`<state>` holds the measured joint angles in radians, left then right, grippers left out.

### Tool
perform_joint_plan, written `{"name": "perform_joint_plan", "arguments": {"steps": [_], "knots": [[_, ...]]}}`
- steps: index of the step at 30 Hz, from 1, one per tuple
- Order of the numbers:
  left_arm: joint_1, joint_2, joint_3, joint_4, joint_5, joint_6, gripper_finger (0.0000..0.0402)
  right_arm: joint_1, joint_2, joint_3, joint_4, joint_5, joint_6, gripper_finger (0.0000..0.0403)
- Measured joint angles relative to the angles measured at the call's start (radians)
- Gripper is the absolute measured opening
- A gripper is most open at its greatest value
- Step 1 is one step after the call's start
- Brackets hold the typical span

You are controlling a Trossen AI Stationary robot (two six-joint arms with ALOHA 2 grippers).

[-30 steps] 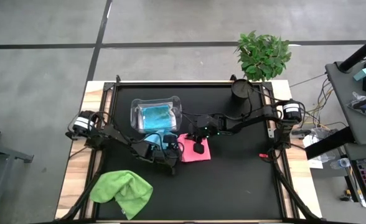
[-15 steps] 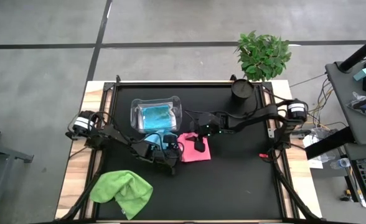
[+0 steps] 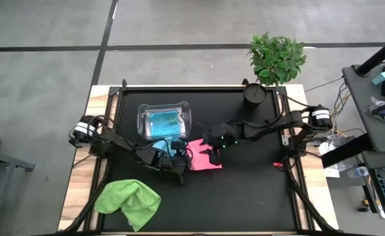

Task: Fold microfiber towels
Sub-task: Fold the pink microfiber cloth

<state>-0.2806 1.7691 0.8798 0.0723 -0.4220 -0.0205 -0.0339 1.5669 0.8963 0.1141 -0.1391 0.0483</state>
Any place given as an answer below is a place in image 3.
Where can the small red clip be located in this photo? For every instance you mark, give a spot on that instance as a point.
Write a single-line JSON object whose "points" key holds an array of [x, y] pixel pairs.
{"points": [[277, 164]]}

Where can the green microfiber towel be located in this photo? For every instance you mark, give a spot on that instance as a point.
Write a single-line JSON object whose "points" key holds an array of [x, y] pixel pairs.
{"points": [[130, 200]]}

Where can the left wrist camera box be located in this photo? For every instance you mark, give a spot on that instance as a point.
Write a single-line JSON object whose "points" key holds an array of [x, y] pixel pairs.
{"points": [[178, 147]]}

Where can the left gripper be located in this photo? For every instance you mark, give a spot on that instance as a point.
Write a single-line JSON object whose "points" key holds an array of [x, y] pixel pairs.
{"points": [[171, 164]]}

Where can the clear plastic water bottle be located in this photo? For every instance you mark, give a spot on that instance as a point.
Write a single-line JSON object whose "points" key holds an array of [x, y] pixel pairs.
{"points": [[359, 172]]}

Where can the grey metal desk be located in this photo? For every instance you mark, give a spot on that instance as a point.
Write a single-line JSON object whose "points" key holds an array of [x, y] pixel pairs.
{"points": [[2, 159]]}

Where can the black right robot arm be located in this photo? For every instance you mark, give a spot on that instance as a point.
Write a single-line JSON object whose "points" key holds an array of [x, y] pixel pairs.
{"points": [[277, 124]]}

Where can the light blue microfiber towel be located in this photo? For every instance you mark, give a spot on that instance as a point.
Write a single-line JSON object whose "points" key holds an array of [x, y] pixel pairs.
{"points": [[161, 147]]}

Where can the white paper sheet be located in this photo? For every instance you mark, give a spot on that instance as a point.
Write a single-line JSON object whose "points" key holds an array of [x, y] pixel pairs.
{"points": [[330, 172]]}

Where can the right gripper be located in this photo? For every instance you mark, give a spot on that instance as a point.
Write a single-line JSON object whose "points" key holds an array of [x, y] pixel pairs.
{"points": [[222, 136]]}

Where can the green leafy plant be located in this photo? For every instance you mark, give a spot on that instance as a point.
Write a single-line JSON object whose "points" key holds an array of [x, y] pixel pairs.
{"points": [[276, 59]]}

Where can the black metal table frame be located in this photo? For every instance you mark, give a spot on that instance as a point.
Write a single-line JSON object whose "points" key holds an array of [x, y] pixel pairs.
{"points": [[281, 90]]}

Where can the clear plastic bin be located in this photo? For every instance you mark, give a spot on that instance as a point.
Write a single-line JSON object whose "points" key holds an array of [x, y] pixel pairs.
{"points": [[140, 109]]}

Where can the clear plastic bag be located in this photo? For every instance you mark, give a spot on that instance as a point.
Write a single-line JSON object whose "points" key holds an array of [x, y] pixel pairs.
{"points": [[376, 103]]}

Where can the black pole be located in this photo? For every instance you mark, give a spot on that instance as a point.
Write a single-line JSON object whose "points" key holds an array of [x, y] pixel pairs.
{"points": [[379, 55]]}

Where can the grey side desk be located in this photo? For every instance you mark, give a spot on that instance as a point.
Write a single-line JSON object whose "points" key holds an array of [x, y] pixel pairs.
{"points": [[359, 98]]}

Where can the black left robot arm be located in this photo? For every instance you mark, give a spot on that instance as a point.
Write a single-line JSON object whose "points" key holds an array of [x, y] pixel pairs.
{"points": [[114, 142]]}

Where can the pink microfiber towel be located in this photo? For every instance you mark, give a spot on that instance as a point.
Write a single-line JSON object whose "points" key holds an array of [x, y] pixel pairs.
{"points": [[200, 162]]}

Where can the small teal box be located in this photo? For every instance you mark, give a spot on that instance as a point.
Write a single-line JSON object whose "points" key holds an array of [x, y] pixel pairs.
{"points": [[380, 78]]}

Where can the turquoise microfiber towel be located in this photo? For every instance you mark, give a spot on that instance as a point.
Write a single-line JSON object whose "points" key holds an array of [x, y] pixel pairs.
{"points": [[164, 123]]}

